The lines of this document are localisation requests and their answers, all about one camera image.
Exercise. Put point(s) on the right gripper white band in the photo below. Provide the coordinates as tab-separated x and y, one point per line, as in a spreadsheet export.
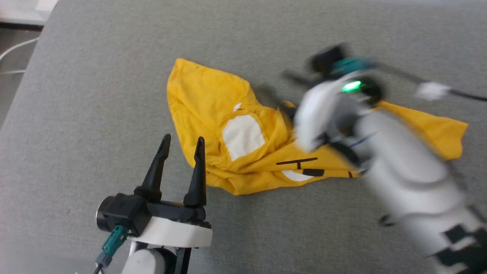
315	114

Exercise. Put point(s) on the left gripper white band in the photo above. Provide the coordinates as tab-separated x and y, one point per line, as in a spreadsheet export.
171	232

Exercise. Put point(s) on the yellow tiger print t-shirt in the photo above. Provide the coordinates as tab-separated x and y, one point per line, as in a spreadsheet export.
205	99

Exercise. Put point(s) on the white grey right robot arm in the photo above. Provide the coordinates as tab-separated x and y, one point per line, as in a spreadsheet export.
399	160

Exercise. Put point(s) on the white flat board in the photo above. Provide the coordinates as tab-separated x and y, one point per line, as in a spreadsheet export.
23	9

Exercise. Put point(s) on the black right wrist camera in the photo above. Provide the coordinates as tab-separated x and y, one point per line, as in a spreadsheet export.
325	59

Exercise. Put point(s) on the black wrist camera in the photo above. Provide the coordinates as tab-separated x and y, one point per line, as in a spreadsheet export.
325	59
125	213

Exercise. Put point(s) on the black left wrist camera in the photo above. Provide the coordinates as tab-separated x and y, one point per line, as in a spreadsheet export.
125	213

